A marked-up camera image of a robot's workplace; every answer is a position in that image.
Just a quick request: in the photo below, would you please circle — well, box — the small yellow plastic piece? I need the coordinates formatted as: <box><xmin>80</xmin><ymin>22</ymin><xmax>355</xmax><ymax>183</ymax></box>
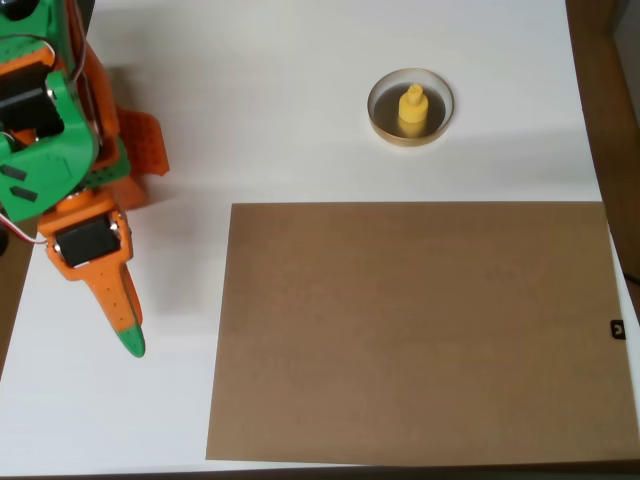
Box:
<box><xmin>397</xmin><ymin>83</ymin><xmax>430</xmax><ymax>137</ymax></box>

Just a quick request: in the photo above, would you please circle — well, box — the orange and green robot base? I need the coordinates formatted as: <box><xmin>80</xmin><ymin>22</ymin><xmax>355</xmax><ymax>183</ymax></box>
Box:
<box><xmin>92</xmin><ymin>107</ymin><xmax>171</xmax><ymax>211</ymax></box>

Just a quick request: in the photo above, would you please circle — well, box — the round gold-rimmed dish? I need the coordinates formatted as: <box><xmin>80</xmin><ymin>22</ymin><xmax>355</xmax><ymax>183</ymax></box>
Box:
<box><xmin>367</xmin><ymin>67</ymin><xmax>456</xmax><ymax>149</ymax></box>

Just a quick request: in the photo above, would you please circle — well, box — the brown cardboard mat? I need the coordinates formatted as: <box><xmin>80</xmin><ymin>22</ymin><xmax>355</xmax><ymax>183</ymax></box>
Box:
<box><xmin>205</xmin><ymin>200</ymin><xmax>640</xmax><ymax>464</ymax></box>

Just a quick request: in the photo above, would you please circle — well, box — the red white gripper servo cable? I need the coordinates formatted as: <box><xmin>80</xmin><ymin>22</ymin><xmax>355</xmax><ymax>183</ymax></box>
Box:
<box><xmin>0</xmin><ymin>212</ymin><xmax>49</xmax><ymax>247</ymax></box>

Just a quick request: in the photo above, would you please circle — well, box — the red white black arm cable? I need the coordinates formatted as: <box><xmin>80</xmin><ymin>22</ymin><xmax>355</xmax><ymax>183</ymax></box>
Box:
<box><xmin>29</xmin><ymin>32</ymin><xmax>97</xmax><ymax>94</ymax></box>

